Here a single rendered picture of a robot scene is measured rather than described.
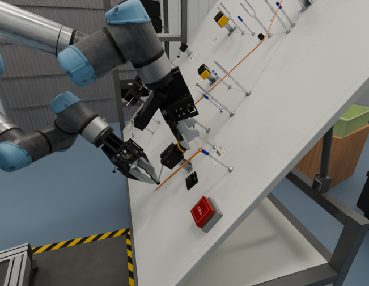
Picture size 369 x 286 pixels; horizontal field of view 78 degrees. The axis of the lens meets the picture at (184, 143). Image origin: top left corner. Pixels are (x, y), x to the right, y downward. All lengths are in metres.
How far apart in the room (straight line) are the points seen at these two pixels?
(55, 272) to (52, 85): 2.87
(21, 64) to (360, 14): 3.93
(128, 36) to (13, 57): 3.69
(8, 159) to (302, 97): 0.68
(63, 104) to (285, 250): 0.82
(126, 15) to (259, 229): 0.81
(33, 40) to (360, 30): 0.68
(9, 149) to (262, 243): 0.81
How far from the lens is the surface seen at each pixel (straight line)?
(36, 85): 4.15
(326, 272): 0.91
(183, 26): 1.59
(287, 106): 0.56
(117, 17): 0.48
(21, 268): 1.81
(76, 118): 0.67
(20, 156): 0.68
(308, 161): 2.67
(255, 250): 0.88
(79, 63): 0.48
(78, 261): 1.97
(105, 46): 0.48
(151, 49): 0.49
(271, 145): 0.52
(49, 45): 0.61
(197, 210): 0.53
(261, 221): 0.98
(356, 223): 0.80
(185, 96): 0.54
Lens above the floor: 1.46
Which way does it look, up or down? 26 degrees down
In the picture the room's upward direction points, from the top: straight up
